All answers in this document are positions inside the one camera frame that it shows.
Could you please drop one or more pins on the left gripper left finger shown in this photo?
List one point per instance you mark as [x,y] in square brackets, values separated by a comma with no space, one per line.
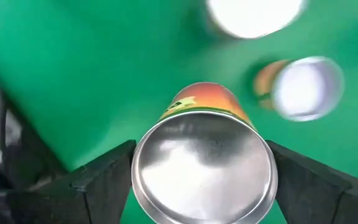
[98,186]

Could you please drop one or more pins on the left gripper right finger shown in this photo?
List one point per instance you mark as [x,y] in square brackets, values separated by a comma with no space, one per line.
[315,196]

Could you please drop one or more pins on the orange pineapple tin can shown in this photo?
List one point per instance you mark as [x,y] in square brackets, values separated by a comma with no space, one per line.
[204,168]
[306,90]

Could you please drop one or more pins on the blue cherries tin can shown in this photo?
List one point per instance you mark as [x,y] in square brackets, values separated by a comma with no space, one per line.
[253,15]

